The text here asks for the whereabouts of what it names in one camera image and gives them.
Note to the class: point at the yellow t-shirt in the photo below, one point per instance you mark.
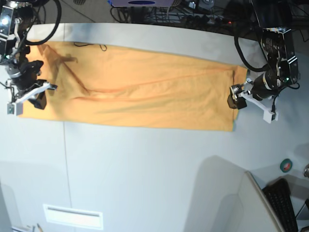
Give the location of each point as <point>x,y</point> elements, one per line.
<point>134,88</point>

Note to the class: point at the black keyboard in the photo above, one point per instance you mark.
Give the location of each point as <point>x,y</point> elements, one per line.
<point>278,195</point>

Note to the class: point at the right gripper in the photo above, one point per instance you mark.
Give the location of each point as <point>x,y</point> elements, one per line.
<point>23,75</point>

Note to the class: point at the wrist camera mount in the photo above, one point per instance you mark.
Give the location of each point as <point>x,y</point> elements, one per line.
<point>35,95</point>
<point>258,104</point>

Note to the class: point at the green tape roll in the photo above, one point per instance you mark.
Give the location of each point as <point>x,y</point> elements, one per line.
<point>286,165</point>

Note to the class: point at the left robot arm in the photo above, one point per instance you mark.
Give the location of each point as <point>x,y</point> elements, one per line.
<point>276,41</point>

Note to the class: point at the white table slot plate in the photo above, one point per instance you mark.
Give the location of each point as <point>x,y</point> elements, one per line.
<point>73,217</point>

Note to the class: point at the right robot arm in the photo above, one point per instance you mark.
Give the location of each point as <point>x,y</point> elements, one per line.
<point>16,19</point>

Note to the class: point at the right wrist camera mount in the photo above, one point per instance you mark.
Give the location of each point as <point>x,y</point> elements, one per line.
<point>35,95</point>

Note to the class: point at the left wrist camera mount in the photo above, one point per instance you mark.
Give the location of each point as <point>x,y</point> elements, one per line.
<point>258,104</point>

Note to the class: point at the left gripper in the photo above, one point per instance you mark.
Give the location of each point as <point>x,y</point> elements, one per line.
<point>264,86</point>

